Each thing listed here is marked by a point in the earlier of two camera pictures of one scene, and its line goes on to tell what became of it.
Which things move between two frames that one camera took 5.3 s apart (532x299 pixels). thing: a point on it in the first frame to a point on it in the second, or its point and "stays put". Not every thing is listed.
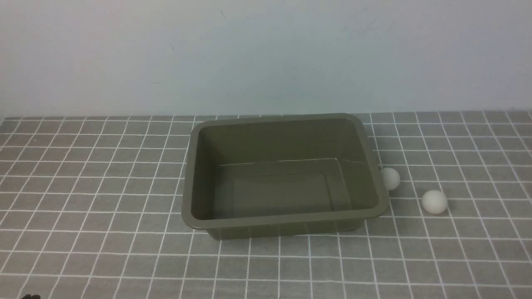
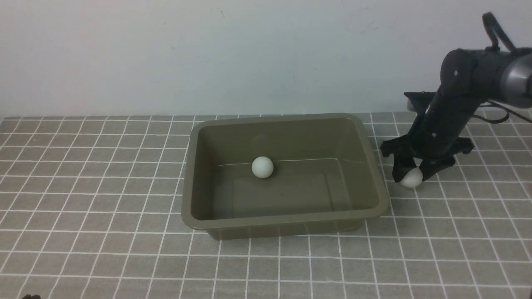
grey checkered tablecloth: x=91 y=208 stays put
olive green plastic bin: x=256 y=176 stays put
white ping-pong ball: x=391 y=178 to x=414 y=178
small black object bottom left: x=29 y=296 stays put
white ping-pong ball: x=434 y=202 to x=262 y=167
